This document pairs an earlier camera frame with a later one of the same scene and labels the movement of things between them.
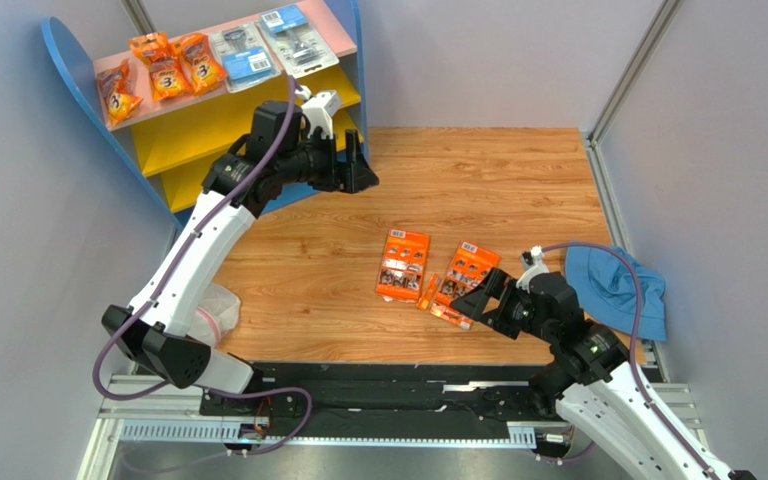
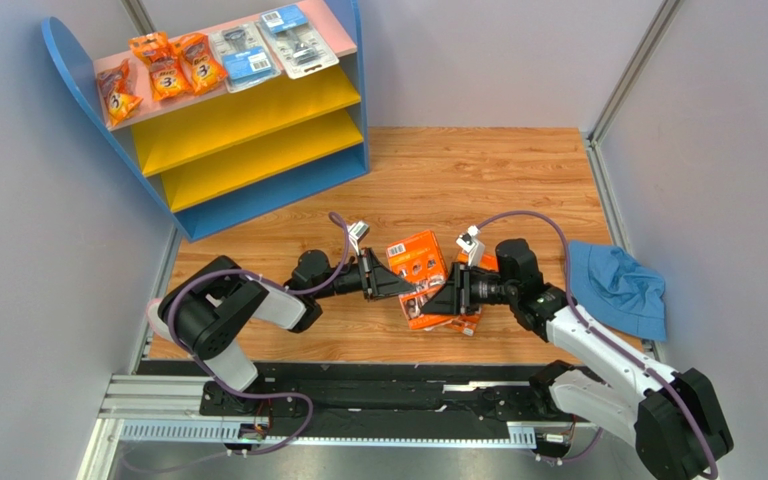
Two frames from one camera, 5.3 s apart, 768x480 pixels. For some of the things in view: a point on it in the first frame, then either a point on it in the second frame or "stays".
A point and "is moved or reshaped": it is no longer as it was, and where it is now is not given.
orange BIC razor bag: x=118 y=93 stays
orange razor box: x=402 y=269 is moved or reshaped
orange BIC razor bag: x=199 y=62 stays
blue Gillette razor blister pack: x=298 y=47 stays
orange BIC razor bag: x=166 y=75 stays
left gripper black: x=330 y=182 → x=380 y=280
